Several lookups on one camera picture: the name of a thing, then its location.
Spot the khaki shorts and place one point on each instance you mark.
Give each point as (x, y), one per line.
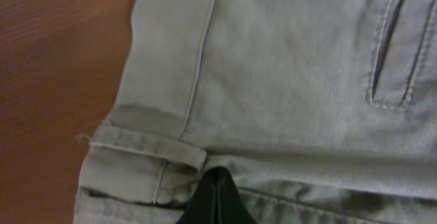
(323, 111)

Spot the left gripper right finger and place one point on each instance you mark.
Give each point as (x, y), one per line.
(229, 206)

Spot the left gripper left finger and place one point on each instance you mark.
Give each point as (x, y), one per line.
(201, 208)

